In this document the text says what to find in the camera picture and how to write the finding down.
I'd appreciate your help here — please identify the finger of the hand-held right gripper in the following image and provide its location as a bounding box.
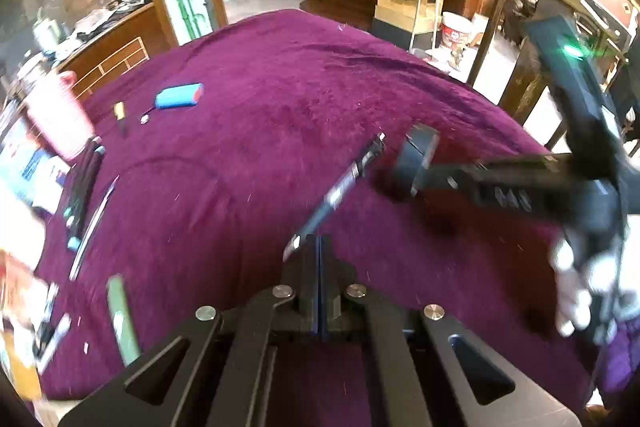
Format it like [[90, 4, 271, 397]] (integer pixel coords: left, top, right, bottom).
[[420, 152, 571, 182], [410, 174, 556, 223]]

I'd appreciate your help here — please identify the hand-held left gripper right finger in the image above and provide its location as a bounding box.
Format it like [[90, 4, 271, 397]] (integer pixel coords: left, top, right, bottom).
[[320, 234, 583, 427]]

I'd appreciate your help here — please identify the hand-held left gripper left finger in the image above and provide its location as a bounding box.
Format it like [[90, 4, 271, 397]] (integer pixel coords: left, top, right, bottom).
[[60, 234, 319, 427]]

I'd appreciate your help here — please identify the black tape roll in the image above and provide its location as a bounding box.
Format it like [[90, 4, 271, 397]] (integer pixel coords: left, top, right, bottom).
[[382, 123, 441, 202]]

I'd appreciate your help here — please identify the black gel pen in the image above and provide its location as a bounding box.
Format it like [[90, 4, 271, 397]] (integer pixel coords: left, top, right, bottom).
[[282, 133, 387, 263]]

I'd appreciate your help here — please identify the cardboard box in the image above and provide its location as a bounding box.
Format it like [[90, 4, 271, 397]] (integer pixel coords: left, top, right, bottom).
[[0, 337, 46, 408]]

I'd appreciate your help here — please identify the person's right hand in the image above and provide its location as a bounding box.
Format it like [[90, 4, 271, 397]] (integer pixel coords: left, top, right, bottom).
[[550, 239, 623, 338]]

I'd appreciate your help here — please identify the dark wooden chair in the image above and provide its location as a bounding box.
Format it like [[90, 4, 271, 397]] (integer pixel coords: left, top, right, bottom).
[[467, 0, 631, 148]]

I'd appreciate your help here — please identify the white red bucket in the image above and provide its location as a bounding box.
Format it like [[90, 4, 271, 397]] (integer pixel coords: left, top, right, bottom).
[[440, 11, 476, 52]]

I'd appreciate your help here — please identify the green pen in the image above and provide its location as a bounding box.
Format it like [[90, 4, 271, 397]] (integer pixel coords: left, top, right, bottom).
[[106, 274, 142, 368]]

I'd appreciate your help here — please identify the clear pen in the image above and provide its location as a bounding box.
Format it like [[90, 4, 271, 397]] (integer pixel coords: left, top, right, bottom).
[[68, 175, 121, 283]]

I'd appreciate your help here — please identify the blue battery pack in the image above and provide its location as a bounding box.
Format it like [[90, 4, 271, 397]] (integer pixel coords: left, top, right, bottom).
[[141, 83, 205, 124]]

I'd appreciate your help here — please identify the yellow black screwdriver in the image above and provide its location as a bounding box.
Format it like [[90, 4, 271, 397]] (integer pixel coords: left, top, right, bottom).
[[113, 101, 130, 138]]

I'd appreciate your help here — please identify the silver marker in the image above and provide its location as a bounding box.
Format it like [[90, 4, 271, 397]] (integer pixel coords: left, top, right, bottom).
[[37, 312, 73, 373], [32, 284, 61, 353]]

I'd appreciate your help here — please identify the orange box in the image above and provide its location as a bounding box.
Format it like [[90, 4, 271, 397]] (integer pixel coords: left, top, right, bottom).
[[0, 252, 51, 333]]

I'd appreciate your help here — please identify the white plastic jar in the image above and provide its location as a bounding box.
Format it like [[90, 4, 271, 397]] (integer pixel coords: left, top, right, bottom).
[[0, 202, 46, 278]]

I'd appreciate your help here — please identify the pink knitted sleeve jar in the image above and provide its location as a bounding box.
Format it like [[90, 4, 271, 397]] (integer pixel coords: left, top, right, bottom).
[[25, 71, 96, 162]]

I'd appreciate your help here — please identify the wooden counter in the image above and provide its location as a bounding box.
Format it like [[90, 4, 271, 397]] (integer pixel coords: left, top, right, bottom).
[[55, 2, 171, 100]]

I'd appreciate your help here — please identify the blue label plastic jar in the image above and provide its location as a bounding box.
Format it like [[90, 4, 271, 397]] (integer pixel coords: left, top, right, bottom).
[[0, 117, 71, 218]]

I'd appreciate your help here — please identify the white kettle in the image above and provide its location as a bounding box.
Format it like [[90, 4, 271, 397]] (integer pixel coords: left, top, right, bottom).
[[32, 18, 61, 52]]

